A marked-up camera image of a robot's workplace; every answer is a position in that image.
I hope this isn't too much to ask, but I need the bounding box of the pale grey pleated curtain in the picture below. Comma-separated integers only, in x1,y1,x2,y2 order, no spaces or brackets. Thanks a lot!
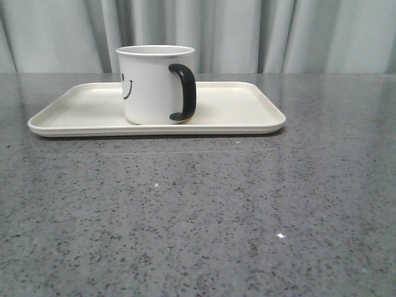
1,1,395,74

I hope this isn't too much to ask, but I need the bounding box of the cream rectangular plastic tray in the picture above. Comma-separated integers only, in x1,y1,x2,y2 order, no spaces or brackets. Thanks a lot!
28,82,286,137

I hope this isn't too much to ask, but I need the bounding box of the white smiley mug black handle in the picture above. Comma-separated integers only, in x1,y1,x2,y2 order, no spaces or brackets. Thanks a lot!
116,45,197,125

